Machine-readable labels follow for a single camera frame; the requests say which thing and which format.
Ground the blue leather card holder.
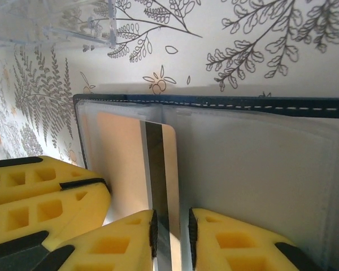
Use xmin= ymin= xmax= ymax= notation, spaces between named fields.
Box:
xmin=72 ymin=93 xmax=339 ymax=271

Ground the orange VIP card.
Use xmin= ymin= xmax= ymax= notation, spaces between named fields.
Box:
xmin=97 ymin=111 xmax=183 ymax=271

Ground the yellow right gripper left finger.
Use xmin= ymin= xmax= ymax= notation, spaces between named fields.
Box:
xmin=44 ymin=208 xmax=159 ymax=271

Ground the clear acrylic card box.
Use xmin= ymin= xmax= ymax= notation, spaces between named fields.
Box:
xmin=0 ymin=0 xmax=118 ymax=49

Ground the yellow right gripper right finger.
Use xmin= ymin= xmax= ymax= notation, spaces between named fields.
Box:
xmin=187 ymin=207 xmax=323 ymax=271

